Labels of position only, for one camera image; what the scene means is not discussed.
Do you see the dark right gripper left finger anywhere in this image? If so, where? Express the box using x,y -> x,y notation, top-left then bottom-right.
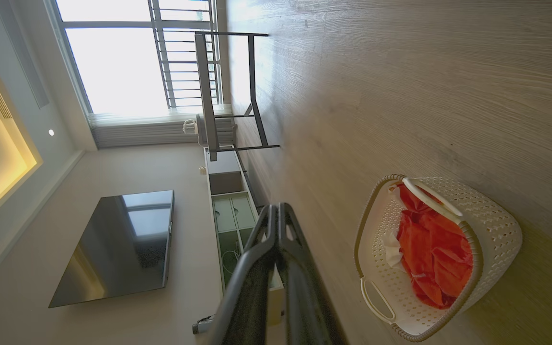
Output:
207,204 -> 278,345

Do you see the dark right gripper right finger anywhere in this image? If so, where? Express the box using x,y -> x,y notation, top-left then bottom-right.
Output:
276,202 -> 346,345

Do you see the red cloth garment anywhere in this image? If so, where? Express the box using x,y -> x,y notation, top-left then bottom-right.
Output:
382,184 -> 474,310

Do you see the small grey cylindrical device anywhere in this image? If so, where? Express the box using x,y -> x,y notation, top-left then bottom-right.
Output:
192,315 -> 216,335

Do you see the white low TV cabinet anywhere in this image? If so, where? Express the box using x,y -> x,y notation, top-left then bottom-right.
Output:
203,146 -> 286,327

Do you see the black flat television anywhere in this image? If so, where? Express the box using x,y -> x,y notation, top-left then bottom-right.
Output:
48,190 -> 175,309

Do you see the white sheer curtain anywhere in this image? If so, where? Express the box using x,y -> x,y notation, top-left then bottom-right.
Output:
88,106 -> 238,149

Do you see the white perforated laundry basket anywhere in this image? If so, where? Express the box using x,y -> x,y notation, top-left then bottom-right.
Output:
354,174 -> 523,343

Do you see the grey balcony railing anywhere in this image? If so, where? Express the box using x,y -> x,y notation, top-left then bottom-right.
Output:
149,0 -> 222,109

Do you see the dark grey metal-frame table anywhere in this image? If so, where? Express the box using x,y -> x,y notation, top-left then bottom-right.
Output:
195,31 -> 280,162

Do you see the large window frame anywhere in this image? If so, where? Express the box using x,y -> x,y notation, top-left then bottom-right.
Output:
44,0 -> 224,116

